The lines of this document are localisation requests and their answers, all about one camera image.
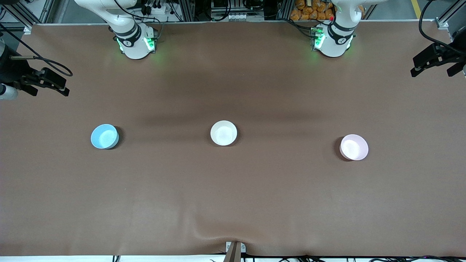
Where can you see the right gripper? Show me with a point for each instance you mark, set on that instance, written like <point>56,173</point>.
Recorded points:
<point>14,70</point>

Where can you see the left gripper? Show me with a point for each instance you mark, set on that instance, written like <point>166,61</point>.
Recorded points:
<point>450,53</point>

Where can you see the blue bowl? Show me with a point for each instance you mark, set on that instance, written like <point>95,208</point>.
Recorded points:
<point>103,136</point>

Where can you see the pink bowl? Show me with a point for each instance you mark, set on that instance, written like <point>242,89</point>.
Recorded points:
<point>354,147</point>

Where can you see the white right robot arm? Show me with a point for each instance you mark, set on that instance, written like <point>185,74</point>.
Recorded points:
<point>134,45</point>

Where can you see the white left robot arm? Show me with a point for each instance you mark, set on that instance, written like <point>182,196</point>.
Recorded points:
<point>335,45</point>

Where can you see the white bowl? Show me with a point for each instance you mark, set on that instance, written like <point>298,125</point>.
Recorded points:
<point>223,133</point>

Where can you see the white power strip with plugs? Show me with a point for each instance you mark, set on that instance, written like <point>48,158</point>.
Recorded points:
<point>156,10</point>

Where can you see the orange items crate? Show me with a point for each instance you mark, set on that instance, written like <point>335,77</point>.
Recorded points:
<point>309,11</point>

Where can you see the long white socket strip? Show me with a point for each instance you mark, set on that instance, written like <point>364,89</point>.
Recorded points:
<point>236,17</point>

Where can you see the brown table mat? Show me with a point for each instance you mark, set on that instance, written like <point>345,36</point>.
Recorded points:
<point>233,196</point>

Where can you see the aluminium frame corner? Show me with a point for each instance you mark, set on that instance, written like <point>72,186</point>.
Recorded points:
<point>27,27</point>
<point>443,23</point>

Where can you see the aluminium frame post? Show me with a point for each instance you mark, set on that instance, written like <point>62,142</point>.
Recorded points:
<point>284,9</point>
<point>186,10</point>

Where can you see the small metal bracket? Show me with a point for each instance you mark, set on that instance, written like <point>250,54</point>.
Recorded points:
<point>243,248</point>

